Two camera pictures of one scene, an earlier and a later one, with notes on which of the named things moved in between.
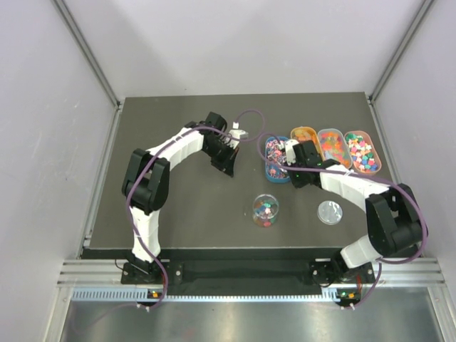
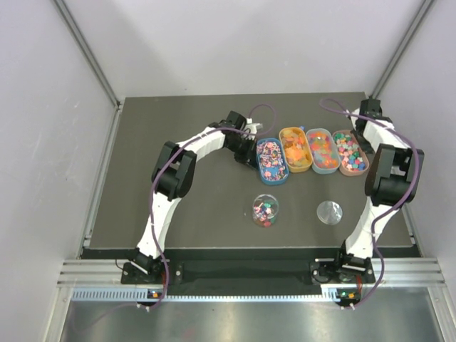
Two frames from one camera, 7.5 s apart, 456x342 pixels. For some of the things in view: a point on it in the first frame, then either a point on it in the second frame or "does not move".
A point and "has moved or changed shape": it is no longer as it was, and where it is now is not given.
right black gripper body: x=298 y=178 → x=364 y=144
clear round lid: x=330 y=212 does not move
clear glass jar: x=265 y=209 does not move
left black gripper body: x=224 y=160 → x=246 y=154
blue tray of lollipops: x=276 y=152 has moved or changed shape
